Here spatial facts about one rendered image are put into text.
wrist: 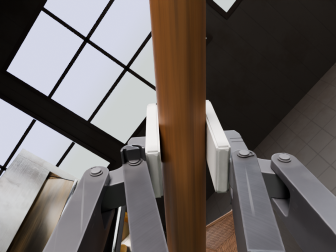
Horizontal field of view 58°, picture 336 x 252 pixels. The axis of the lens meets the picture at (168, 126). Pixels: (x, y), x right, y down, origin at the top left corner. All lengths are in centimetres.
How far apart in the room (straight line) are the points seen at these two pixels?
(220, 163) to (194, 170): 3
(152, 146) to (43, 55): 312
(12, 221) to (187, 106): 160
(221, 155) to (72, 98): 317
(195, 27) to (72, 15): 299
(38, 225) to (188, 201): 160
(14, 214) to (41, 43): 191
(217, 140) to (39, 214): 170
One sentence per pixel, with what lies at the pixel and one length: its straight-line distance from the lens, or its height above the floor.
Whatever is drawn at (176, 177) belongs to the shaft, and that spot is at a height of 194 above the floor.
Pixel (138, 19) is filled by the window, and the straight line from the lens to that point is 308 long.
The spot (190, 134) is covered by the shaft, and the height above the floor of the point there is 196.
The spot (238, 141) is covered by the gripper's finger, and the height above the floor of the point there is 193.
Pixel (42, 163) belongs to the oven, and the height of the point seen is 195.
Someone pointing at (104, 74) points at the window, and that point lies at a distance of 318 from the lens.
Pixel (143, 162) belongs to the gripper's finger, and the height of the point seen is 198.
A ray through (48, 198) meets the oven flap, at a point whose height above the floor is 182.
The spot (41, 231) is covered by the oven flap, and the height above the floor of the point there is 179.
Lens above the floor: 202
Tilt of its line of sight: 17 degrees down
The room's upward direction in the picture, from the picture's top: 56 degrees counter-clockwise
